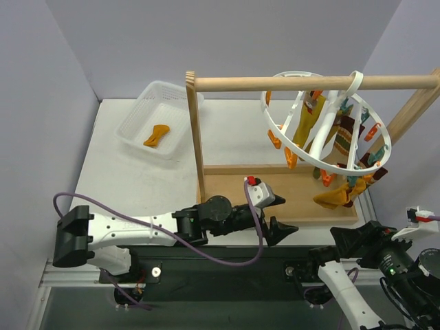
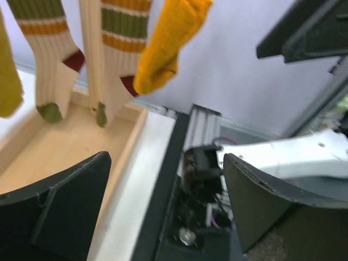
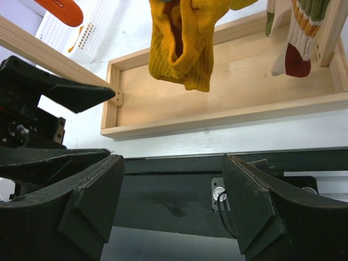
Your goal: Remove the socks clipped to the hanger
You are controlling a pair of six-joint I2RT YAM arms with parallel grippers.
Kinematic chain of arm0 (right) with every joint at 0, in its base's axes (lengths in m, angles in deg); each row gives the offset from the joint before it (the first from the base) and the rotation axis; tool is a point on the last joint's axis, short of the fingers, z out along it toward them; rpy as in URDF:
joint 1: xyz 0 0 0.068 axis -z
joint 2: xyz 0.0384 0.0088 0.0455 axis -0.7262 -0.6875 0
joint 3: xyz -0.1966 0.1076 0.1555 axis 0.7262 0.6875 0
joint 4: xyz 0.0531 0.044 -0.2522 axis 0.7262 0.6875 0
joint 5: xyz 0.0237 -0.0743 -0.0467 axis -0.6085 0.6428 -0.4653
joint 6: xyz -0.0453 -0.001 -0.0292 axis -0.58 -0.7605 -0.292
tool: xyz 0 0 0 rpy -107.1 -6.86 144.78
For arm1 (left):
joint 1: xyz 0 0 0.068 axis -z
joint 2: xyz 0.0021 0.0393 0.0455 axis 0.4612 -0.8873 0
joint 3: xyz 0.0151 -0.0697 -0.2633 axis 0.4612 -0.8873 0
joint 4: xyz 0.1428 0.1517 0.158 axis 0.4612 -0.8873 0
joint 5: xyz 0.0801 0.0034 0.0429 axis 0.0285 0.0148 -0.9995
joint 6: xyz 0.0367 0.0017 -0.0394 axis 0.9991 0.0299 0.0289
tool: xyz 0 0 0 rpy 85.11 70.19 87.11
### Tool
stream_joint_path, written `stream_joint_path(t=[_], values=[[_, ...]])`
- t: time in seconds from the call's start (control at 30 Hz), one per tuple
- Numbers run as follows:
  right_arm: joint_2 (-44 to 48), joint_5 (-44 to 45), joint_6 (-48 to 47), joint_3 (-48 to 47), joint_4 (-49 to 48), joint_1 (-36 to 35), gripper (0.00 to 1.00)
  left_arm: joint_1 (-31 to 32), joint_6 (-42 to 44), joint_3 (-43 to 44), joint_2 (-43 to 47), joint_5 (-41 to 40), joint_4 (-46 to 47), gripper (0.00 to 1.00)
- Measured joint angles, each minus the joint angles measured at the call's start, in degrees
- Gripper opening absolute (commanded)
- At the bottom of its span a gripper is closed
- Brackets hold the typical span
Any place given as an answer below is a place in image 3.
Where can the striped cream maroon sock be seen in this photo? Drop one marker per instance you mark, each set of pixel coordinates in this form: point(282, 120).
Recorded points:
point(307, 17)

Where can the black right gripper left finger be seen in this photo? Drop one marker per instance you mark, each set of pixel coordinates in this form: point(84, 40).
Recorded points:
point(68, 220)

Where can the wooden hanger rack stand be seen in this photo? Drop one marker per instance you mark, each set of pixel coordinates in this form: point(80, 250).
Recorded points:
point(241, 90)

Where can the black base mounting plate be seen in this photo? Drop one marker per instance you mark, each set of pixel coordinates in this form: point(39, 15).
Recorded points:
point(175, 194)

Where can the mustard yellow sock front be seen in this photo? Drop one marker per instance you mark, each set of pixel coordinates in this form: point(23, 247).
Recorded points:
point(181, 48)

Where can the white plastic mesh basket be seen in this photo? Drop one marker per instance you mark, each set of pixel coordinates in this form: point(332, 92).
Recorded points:
point(93, 39)

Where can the orange clothes peg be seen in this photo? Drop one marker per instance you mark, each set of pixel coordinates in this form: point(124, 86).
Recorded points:
point(67, 11)

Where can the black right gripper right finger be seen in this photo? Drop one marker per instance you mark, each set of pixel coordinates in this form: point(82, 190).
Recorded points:
point(274, 220)

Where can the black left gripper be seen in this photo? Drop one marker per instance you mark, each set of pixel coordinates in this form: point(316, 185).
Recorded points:
point(24, 124)

